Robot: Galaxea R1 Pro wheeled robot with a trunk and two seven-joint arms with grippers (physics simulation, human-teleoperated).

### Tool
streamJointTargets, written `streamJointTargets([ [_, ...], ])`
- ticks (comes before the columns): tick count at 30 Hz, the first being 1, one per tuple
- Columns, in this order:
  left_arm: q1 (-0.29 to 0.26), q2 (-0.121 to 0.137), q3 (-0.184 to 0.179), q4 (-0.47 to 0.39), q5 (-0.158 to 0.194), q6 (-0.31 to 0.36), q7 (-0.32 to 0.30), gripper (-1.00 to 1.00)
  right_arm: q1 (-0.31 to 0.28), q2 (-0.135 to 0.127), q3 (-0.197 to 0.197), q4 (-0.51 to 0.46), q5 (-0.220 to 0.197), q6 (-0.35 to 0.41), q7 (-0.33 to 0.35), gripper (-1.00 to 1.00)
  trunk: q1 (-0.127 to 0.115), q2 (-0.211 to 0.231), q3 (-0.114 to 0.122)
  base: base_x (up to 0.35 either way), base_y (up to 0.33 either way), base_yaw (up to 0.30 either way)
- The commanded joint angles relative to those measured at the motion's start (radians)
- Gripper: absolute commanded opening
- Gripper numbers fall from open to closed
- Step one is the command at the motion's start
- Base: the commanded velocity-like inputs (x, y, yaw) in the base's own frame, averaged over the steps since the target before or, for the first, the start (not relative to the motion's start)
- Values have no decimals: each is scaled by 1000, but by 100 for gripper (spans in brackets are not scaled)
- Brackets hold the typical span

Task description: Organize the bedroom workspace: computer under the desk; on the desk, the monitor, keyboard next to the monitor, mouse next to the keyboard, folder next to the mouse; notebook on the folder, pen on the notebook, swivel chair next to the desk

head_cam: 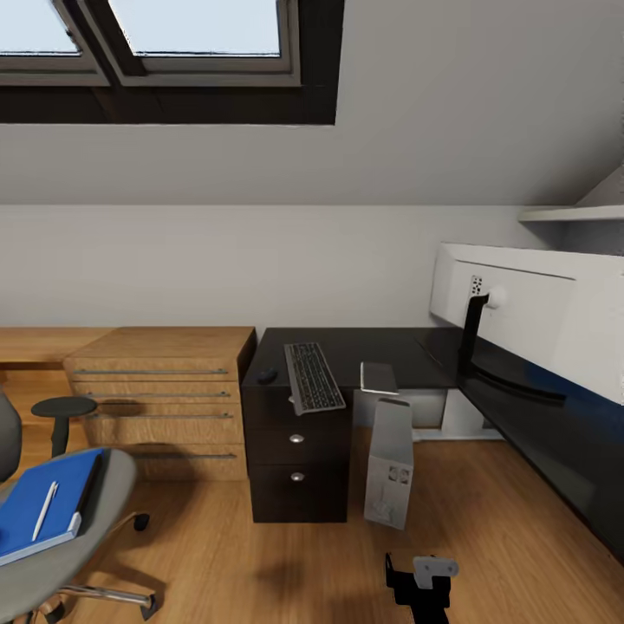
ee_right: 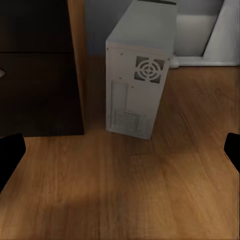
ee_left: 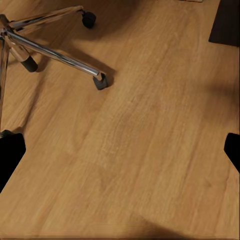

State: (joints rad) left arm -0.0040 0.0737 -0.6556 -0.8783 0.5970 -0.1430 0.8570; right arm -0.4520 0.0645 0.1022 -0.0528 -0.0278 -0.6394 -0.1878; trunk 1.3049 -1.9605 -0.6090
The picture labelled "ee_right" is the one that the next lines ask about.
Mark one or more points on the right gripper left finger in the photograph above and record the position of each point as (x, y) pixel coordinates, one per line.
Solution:
(12, 149)

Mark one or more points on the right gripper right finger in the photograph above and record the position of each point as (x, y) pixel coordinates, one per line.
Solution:
(232, 149)

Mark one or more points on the desktop computer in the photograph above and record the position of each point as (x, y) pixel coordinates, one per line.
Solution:
(138, 53)

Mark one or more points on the desk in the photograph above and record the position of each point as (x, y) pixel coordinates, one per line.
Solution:
(223, 48)

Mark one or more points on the cabinet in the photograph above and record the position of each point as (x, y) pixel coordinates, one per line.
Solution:
(43, 67)

